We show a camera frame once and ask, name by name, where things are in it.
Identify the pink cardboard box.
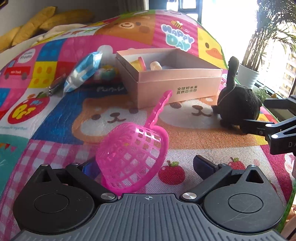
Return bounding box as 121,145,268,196
116,48,222,108

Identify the white potted palm planter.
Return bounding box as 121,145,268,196
237,1,295,88

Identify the blue white snack bag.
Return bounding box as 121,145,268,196
63,51,102,93

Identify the pink plastic heart strainer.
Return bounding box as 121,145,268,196
95,90,172,196

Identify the yellow cushion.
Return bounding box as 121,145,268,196
40,9,95,31
11,6,57,46

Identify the colourful cartoon play mat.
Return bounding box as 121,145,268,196
1,10,294,240

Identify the black plush toy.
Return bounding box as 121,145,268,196
212,56,262,130

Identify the pale skull-shaped toy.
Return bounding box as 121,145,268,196
149,61,162,71

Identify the small dark metal clip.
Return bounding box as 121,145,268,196
48,74,66,96

